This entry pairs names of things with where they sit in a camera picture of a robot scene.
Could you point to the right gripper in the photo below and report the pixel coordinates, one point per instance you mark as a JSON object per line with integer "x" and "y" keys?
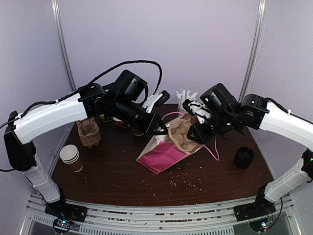
{"x": 198, "y": 133}

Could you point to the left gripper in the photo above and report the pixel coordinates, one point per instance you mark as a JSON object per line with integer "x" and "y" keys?
{"x": 148, "y": 128}

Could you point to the single cardboard cup carrier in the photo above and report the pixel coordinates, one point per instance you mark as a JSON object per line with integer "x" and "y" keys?
{"x": 178, "y": 130}

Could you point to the brown paper coffee cup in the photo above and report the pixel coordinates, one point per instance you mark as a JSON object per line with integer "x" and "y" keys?
{"x": 137, "y": 133}

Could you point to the pink paper bag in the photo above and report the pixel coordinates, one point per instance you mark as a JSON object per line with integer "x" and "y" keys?
{"x": 161, "y": 153}

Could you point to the cardboard cup carrier stack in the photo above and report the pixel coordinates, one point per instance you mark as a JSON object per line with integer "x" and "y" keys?
{"x": 89, "y": 132}

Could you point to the stack of paper cups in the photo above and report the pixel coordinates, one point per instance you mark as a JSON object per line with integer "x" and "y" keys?
{"x": 70, "y": 155}

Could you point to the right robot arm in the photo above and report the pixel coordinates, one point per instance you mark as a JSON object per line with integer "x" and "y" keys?
{"x": 219, "y": 112}

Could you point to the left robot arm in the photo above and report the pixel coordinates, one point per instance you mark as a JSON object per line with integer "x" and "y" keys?
{"x": 117, "y": 100}

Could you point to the glass with wrapped straws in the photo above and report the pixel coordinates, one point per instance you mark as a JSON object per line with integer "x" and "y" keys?
{"x": 182, "y": 95}

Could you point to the stack of black lids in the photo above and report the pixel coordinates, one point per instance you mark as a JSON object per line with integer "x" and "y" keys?
{"x": 243, "y": 157}

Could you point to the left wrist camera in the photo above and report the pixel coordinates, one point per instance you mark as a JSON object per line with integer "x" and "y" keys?
{"x": 155, "y": 100}

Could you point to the front aluminium rail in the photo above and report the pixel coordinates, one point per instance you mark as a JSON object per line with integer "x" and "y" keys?
{"x": 201, "y": 219}

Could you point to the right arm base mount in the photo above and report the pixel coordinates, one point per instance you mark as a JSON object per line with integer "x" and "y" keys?
{"x": 253, "y": 210}

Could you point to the right aluminium frame post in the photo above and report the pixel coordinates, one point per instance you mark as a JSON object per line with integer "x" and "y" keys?
{"x": 256, "y": 44}

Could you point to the aluminium frame post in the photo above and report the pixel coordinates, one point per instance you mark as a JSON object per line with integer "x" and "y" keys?
{"x": 62, "y": 44}
{"x": 256, "y": 44}

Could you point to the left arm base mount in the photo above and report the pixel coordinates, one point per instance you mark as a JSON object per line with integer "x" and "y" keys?
{"x": 64, "y": 210}

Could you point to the left aluminium frame post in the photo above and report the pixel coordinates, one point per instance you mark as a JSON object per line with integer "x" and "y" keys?
{"x": 62, "y": 44}

